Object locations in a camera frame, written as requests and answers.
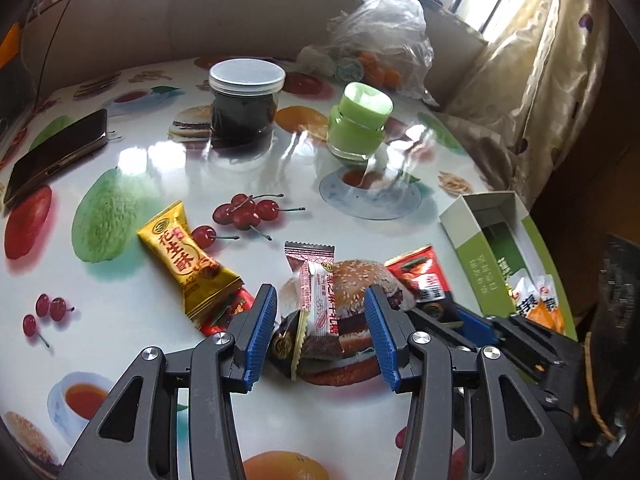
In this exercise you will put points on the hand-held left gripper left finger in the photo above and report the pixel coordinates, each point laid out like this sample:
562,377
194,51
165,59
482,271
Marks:
260,335

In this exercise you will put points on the red and brown snack packet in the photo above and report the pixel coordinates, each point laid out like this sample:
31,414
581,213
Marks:
420,275
227,312
286,345

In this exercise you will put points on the small round sealed cup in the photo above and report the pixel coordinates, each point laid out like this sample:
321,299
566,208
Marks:
348,68
317,60

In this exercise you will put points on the round glass coaster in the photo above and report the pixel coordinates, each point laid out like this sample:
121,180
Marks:
370,202

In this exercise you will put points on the green and white box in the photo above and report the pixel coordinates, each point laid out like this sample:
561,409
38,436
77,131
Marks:
470,230

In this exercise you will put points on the cream patterned curtain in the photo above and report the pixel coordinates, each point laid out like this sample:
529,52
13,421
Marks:
545,60

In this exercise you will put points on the dark jar with white lid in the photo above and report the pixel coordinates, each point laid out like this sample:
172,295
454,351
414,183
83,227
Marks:
242,110

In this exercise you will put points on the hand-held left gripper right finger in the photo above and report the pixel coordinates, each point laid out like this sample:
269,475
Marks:
382,340

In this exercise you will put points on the clear plastic bag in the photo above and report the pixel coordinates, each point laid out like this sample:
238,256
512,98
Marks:
385,20

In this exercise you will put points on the smartphone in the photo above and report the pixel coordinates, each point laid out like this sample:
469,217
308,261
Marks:
55,155

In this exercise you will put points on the dark wooden cabinet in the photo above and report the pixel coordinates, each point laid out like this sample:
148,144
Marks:
600,135

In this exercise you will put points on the tangerine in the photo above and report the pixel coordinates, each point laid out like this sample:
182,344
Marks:
372,62
391,78

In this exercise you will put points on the gold snack packet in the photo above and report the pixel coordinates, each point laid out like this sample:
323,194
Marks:
182,255

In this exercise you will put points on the pink and white snack packet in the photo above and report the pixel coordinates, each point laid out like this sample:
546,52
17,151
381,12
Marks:
317,300

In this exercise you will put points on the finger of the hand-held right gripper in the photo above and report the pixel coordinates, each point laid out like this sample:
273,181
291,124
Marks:
477,322
440,327

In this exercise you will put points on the grey brown cloth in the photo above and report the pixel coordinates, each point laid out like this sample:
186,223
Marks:
472,147

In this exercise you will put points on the green plastic jar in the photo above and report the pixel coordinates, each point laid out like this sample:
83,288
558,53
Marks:
357,120

